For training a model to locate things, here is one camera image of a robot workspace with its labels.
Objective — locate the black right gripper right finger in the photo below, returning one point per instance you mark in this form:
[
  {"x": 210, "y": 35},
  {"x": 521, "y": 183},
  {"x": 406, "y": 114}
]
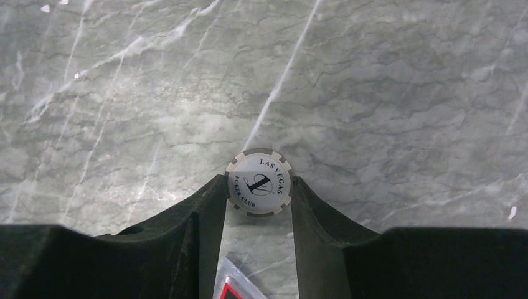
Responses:
[{"x": 339, "y": 258}]

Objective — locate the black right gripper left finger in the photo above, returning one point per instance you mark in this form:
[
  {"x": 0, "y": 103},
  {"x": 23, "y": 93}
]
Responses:
[{"x": 173, "y": 254}]

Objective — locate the grey white poker chip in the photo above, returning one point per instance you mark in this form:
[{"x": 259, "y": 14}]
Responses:
[{"x": 259, "y": 182}]

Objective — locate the red triangular all-in marker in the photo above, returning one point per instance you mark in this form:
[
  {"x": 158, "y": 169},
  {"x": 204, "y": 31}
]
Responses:
[{"x": 230, "y": 282}]

